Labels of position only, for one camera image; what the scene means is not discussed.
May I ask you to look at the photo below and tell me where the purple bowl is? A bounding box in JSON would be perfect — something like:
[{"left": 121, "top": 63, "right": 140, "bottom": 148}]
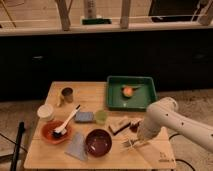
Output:
[{"left": 85, "top": 129, "right": 112, "bottom": 157}]

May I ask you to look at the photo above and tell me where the orange bowl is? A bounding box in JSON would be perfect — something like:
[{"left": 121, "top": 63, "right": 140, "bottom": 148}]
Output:
[{"left": 40, "top": 120, "right": 72, "bottom": 145}]

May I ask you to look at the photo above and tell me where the blue sponge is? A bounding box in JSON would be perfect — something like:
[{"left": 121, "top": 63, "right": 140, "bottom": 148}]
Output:
[{"left": 75, "top": 112, "right": 94, "bottom": 123}]

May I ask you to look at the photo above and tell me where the black floor cable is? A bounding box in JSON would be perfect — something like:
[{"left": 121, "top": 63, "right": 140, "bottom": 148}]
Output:
[{"left": 168, "top": 132, "right": 198, "bottom": 171}]

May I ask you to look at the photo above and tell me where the white dish brush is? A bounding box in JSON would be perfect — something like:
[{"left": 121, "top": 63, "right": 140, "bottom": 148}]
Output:
[{"left": 52, "top": 106, "right": 80, "bottom": 138}]

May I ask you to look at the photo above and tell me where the brown and white block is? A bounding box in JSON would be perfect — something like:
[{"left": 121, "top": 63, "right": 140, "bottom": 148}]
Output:
[{"left": 109, "top": 119, "right": 131, "bottom": 135}]

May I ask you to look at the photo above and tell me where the light green cup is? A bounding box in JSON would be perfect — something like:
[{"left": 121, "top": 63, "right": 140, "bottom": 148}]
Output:
[{"left": 94, "top": 110, "right": 107, "bottom": 125}]

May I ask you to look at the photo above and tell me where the white lidded container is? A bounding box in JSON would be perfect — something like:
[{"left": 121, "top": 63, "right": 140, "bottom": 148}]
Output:
[{"left": 37, "top": 104, "right": 54, "bottom": 121}]

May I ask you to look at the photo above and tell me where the orange toy fruit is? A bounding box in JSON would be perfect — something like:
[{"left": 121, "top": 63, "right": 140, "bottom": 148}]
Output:
[{"left": 123, "top": 86, "right": 133, "bottom": 98}]

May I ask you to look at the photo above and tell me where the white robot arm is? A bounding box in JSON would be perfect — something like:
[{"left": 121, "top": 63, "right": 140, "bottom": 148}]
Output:
[{"left": 137, "top": 97, "right": 213, "bottom": 153}]

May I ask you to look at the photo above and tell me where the green plastic tray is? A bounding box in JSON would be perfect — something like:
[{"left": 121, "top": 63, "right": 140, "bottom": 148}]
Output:
[{"left": 106, "top": 76, "right": 157, "bottom": 111}]

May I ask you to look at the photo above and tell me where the green base white stand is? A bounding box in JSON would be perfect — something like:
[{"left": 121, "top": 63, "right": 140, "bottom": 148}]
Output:
[{"left": 82, "top": 0, "right": 111, "bottom": 25}]

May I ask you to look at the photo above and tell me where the black pole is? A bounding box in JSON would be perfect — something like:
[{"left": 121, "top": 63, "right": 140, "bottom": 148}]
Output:
[{"left": 10, "top": 122, "right": 25, "bottom": 171}]

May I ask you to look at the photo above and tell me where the bunch of dark grapes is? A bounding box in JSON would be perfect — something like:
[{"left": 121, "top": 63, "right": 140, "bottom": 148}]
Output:
[{"left": 130, "top": 120, "right": 140, "bottom": 133}]

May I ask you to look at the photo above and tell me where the grey blue cloth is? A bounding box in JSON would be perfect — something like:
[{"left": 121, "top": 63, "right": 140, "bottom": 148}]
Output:
[{"left": 65, "top": 132, "right": 88, "bottom": 161}]

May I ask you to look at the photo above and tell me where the silver metal fork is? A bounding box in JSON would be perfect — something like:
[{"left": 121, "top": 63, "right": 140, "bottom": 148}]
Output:
[{"left": 121, "top": 139, "right": 148, "bottom": 150}]

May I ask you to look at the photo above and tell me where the metal cup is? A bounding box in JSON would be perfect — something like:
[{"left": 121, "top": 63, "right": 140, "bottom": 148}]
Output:
[{"left": 61, "top": 87, "right": 73, "bottom": 103}]

